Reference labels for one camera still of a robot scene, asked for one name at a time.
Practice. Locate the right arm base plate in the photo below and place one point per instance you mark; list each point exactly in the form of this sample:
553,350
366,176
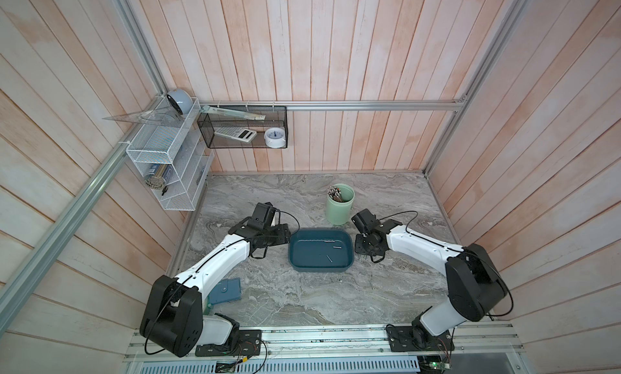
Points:
412,339

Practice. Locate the teal plastic storage tray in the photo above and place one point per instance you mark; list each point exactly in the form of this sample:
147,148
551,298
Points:
309,247

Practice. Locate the white calculator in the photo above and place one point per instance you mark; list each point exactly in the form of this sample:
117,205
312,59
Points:
239,134

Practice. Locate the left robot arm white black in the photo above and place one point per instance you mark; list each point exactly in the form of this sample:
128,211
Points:
175,318

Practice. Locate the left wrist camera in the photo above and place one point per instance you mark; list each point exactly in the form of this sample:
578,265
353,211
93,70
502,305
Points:
263,216

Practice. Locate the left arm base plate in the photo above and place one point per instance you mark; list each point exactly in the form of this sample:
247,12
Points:
244,343

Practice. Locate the clear green ruler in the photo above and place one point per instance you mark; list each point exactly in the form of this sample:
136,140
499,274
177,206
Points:
210,110

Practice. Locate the pencils bundle in cup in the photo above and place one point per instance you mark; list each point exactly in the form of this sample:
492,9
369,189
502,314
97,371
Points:
335,194

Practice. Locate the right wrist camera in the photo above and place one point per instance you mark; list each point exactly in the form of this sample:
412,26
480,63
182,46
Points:
365,222

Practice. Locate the horizontal aluminium wall rail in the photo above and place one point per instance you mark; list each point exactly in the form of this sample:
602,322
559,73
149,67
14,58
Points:
367,105

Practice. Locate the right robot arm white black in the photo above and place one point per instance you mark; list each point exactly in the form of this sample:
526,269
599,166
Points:
474,285

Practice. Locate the clear triangle ruler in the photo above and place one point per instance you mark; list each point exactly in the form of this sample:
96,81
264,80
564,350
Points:
158,117

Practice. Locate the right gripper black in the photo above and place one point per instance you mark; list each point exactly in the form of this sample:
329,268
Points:
357,247

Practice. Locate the rolled silver brush bundle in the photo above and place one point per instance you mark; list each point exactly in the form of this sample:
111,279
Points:
157,175

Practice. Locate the light blue round speaker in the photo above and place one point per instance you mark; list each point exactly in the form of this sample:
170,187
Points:
180,100

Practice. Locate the mint green pencil cup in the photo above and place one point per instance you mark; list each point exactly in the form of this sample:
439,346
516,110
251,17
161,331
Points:
339,213

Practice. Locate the aluminium front rail frame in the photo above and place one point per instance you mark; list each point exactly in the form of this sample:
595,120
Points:
485,347

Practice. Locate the white tape roll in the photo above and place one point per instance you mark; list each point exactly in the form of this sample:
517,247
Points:
275,138

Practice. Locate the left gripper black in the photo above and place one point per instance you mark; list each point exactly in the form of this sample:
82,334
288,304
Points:
283,235

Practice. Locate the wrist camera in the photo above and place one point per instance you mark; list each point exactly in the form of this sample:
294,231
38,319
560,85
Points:
263,216
365,222

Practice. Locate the white wire mesh shelf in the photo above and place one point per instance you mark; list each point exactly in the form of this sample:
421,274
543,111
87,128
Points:
183,148

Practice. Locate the black wire mesh basket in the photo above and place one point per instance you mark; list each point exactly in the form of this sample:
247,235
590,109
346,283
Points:
274,117

